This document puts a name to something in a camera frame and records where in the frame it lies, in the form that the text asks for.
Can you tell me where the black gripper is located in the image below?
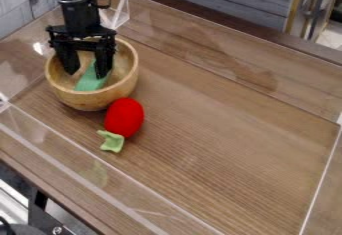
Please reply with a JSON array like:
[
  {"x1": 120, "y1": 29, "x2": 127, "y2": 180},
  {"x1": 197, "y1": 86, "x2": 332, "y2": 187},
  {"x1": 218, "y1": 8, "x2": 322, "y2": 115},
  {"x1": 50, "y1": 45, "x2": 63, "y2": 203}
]
[{"x1": 46, "y1": 25, "x2": 116, "y2": 79}]

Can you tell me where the green rectangular stick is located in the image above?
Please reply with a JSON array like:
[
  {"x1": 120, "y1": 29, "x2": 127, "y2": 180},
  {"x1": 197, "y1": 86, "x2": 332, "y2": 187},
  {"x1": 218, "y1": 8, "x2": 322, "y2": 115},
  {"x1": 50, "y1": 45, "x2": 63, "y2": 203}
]
[{"x1": 74, "y1": 61, "x2": 108, "y2": 91}]

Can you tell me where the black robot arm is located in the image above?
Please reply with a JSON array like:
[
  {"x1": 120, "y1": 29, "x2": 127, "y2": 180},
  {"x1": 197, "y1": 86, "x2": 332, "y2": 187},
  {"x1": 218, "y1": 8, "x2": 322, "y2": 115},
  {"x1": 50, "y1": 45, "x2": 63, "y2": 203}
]
[{"x1": 46, "y1": 0, "x2": 116, "y2": 79}]

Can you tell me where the brown wooden bowl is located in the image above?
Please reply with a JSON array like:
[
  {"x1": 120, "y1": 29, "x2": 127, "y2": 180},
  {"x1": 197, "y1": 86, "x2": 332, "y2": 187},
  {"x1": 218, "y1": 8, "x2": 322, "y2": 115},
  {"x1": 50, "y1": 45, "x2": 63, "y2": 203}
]
[{"x1": 44, "y1": 38, "x2": 139, "y2": 111}]

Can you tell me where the clear acrylic stand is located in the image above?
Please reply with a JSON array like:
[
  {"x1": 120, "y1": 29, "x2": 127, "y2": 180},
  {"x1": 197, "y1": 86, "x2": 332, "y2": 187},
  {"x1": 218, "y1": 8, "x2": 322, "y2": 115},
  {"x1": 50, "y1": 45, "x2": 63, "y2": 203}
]
[{"x1": 100, "y1": 0, "x2": 130, "y2": 30}]

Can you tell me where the red plush strawberry toy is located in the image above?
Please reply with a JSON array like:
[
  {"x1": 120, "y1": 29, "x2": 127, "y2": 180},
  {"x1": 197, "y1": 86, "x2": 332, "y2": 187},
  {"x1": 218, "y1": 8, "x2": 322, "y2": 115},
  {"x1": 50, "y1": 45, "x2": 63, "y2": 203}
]
[{"x1": 98, "y1": 98, "x2": 144, "y2": 153}]

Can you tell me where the black table leg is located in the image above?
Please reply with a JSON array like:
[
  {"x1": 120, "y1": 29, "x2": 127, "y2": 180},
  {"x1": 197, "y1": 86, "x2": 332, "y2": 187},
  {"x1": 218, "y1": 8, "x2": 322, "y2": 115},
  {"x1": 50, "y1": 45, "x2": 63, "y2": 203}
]
[{"x1": 28, "y1": 189, "x2": 48, "y2": 226}]

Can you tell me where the black cable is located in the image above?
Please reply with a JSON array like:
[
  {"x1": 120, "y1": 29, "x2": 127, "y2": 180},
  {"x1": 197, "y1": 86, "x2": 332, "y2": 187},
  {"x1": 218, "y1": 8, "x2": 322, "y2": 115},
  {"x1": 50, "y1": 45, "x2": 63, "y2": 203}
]
[{"x1": 0, "y1": 215, "x2": 18, "y2": 235}]

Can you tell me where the gold metal chair frame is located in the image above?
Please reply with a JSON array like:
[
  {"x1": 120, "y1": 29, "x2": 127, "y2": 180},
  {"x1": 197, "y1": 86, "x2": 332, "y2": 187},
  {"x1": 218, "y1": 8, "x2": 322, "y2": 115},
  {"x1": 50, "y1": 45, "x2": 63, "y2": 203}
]
[{"x1": 285, "y1": 0, "x2": 337, "y2": 42}]

